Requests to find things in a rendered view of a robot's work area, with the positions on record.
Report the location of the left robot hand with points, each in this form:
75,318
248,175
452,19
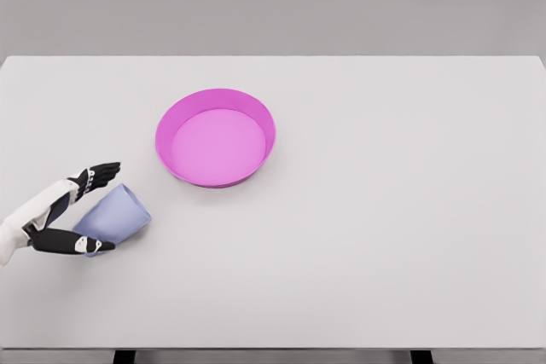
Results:
38,206

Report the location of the lavender blue cup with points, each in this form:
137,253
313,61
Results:
113,219

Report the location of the pink round plate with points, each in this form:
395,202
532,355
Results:
215,142

